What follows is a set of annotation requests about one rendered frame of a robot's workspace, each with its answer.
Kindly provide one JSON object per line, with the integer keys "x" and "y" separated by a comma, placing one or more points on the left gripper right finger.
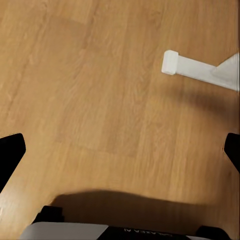
{"x": 232, "y": 149}

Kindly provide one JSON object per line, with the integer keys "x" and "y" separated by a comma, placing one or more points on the desk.
{"x": 226, "y": 74}

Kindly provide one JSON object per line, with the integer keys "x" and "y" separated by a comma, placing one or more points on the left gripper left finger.
{"x": 12, "y": 149}

